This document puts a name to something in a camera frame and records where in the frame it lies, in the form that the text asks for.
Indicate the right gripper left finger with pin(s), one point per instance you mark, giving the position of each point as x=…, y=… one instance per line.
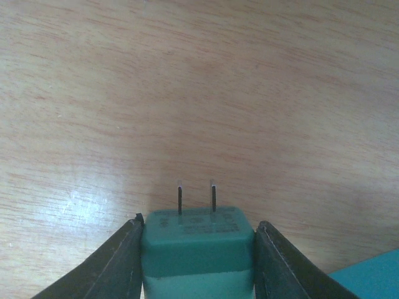
x=113, y=271

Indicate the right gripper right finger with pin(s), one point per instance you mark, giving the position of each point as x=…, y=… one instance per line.
x=283, y=271

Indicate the teal power strip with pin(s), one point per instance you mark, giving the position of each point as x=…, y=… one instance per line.
x=373, y=278

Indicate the green plug adapter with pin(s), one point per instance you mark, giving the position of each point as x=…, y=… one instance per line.
x=202, y=252

